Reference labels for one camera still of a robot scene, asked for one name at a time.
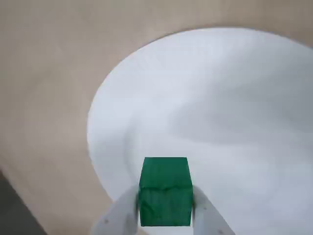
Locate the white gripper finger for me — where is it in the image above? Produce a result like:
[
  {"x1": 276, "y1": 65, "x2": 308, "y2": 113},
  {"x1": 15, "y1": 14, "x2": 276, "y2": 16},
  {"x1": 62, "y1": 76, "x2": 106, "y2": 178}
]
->
[
  {"x1": 190, "y1": 186, "x2": 237, "y2": 235},
  {"x1": 91, "y1": 185, "x2": 142, "y2": 235}
]

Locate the green cube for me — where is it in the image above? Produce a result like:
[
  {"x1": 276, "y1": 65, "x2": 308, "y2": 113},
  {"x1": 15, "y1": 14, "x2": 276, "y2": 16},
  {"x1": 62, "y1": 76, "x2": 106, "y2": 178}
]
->
[{"x1": 137, "y1": 157, "x2": 194, "y2": 227}]

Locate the white paper plate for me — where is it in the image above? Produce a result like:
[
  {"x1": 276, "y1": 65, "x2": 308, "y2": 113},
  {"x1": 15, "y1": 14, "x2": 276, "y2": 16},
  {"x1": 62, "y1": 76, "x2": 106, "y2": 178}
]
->
[{"x1": 87, "y1": 26, "x2": 313, "y2": 235}]

